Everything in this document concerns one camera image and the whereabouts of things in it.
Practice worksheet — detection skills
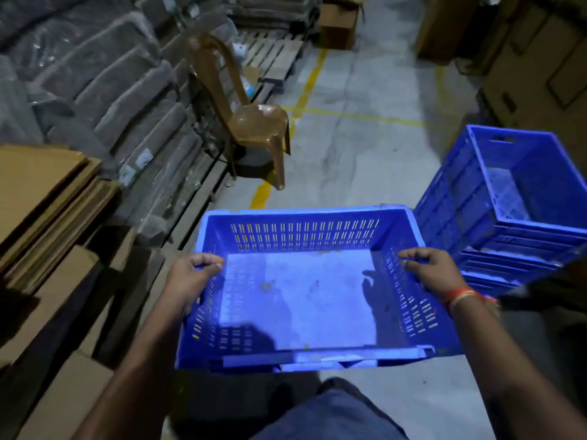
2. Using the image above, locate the person's right hand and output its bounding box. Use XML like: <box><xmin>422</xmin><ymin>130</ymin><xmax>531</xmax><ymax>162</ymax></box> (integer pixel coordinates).
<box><xmin>397</xmin><ymin>247</ymin><xmax>469</xmax><ymax>304</ymax></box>

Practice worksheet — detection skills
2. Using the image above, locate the person's left hand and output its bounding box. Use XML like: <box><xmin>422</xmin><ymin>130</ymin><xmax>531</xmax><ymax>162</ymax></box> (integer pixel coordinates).
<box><xmin>164</xmin><ymin>253</ymin><xmax>225</xmax><ymax>317</ymax></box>

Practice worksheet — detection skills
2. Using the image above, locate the blue perforated plastic crate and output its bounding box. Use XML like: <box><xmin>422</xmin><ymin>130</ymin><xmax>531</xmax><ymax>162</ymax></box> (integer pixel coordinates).
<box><xmin>174</xmin><ymin>204</ymin><xmax>464</xmax><ymax>374</ymax></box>

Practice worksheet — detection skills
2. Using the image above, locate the person's right forearm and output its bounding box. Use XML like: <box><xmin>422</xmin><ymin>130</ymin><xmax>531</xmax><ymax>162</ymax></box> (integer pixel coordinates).
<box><xmin>447</xmin><ymin>291</ymin><xmax>587</xmax><ymax>440</ymax></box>

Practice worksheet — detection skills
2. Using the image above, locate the person's left forearm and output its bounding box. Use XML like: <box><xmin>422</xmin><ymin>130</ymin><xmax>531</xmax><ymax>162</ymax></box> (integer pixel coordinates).
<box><xmin>71</xmin><ymin>298</ymin><xmax>193</xmax><ymax>440</ymax></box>

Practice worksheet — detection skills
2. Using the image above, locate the orange thread wristband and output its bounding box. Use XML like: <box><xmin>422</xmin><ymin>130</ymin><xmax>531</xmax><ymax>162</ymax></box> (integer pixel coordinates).
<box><xmin>444</xmin><ymin>287</ymin><xmax>498</xmax><ymax>316</ymax></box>

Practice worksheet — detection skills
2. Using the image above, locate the stack of blue plastic crates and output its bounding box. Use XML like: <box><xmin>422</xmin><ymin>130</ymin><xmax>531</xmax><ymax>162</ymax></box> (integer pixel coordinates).
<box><xmin>413</xmin><ymin>124</ymin><xmax>587</xmax><ymax>298</ymax></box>

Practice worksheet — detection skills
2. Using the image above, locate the brown plastic chair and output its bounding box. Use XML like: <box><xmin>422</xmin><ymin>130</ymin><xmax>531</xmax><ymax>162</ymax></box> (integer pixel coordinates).
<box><xmin>187</xmin><ymin>34</ymin><xmax>291</xmax><ymax>191</ymax></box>

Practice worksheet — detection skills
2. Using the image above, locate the person's blue jeans leg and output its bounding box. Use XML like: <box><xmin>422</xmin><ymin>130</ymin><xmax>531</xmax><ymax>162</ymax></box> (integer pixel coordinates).
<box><xmin>250</xmin><ymin>378</ymin><xmax>409</xmax><ymax>440</ymax></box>

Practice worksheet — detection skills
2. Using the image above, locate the stack of flat cardboard sheets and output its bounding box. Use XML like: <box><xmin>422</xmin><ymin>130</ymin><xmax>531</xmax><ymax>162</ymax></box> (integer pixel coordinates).
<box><xmin>0</xmin><ymin>144</ymin><xmax>121</xmax><ymax>294</ymax></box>

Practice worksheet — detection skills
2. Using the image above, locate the flat cardboard box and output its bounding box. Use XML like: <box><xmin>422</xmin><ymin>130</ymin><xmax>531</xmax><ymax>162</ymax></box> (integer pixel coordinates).
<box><xmin>16</xmin><ymin>350</ymin><xmax>115</xmax><ymax>440</ymax></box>

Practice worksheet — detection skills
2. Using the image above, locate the stack of grey wrapped bundles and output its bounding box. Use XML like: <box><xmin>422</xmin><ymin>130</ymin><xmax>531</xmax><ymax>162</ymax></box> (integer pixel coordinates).
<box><xmin>0</xmin><ymin>0</ymin><xmax>239</xmax><ymax>245</ymax></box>

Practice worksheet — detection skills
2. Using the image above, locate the wooden pallet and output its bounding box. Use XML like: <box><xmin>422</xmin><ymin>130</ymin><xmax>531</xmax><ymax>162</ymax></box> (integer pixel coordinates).
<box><xmin>229</xmin><ymin>28</ymin><xmax>305</xmax><ymax>106</ymax></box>

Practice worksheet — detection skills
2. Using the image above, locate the stack of large cardboard boxes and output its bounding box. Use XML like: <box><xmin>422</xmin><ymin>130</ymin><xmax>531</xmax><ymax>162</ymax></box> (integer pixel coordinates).
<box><xmin>477</xmin><ymin>0</ymin><xmax>587</xmax><ymax>170</ymax></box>

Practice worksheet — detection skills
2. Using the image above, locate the tall brown cardboard box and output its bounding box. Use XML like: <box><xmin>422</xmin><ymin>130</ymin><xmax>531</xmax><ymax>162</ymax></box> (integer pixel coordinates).
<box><xmin>415</xmin><ymin>0</ymin><xmax>482</xmax><ymax>62</ymax></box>

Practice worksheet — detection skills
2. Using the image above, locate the small brown cardboard box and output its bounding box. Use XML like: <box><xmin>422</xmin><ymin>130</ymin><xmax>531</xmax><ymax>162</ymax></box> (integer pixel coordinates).
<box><xmin>317</xmin><ymin>0</ymin><xmax>367</xmax><ymax>51</ymax></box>

